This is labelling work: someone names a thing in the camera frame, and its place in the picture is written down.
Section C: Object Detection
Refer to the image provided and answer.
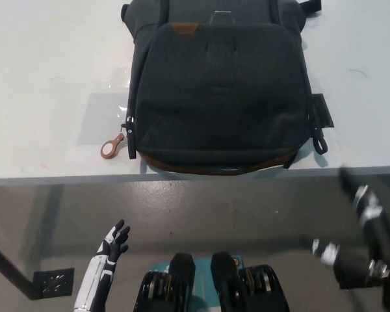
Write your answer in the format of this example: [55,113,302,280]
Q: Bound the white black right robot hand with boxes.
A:
[311,166,390,289]

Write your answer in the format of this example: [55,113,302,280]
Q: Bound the dark grey backpack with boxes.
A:
[120,0,329,177]

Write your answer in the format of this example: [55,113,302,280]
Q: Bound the brown leather key ring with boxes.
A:
[100,133,126,161]

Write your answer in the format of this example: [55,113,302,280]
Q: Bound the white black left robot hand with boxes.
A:
[73,219,131,309]

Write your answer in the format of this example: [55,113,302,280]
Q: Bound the black table leg brace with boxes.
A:
[0,239,42,300]

